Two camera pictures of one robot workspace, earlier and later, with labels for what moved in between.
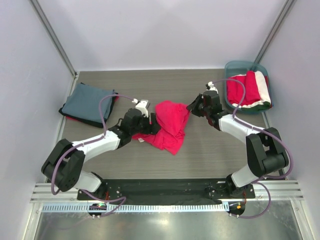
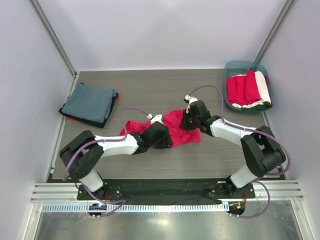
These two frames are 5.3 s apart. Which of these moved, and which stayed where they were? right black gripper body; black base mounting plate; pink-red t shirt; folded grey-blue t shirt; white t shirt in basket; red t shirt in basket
Moved: right black gripper body; pink-red t shirt
Stayed: black base mounting plate; red t shirt in basket; folded grey-blue t shirt; white t shirt in basket
